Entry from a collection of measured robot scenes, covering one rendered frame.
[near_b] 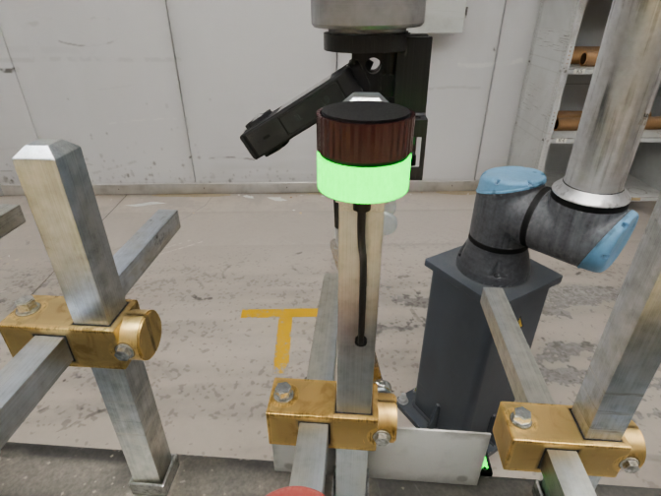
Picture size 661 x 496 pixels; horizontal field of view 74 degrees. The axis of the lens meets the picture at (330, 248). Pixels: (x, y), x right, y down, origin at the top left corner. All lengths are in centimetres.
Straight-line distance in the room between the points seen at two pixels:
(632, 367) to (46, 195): 52
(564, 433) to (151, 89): 296
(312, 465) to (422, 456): 19
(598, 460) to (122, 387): 49
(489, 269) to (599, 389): 70
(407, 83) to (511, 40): 281
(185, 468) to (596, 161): 89
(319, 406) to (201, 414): 119
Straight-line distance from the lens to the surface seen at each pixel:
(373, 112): 27
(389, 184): 26
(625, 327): 46
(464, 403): 139
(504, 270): 117
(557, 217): 105
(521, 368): 60
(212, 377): 176
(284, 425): 49
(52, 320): 50
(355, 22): 35
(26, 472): 75
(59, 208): 41
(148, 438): 58
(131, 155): 335
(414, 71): 38
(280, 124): 39
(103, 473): 70
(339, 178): 26
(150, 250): 62
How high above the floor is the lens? 124
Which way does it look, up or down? 30 degrees down
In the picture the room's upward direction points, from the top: straight up
